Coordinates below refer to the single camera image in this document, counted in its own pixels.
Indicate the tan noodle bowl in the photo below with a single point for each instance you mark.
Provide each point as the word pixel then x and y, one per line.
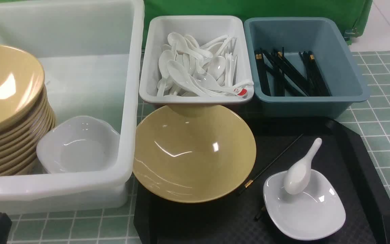
pixel 193 154

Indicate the black chopstick gold band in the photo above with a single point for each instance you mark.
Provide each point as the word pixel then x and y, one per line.
pixel 266 167

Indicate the white ceramic spoon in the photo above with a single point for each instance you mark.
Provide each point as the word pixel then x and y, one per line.
pixel 298 175

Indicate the white square dish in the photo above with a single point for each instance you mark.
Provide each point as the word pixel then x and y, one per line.
pixel 315 213

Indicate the stack of tan bowls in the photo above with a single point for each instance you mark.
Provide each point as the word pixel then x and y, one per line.
pixel 25 112

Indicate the white dish in bin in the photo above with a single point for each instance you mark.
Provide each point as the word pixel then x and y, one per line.
pixel 80 144

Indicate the large translucent white bin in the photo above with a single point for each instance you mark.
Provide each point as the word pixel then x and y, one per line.
pixel 90 51

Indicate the black serving tray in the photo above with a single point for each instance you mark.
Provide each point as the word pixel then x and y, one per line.
pixel 342 159

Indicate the pile of white spoons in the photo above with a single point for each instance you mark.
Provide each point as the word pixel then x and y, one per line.
pixel 190 69

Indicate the white spoon tray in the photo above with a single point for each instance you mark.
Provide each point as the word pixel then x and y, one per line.
pixel 203 29

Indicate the blue chopstick bin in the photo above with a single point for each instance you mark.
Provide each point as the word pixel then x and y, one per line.
pixel 322 37

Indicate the pile of black chopsticks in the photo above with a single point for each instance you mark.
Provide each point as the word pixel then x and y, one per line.
pixel 277 75

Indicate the metal clamp on backdrop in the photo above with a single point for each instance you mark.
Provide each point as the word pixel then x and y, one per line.
pixel 351 33

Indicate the green cloth backdrop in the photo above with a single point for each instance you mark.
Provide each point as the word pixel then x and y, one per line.
pixel 346 14

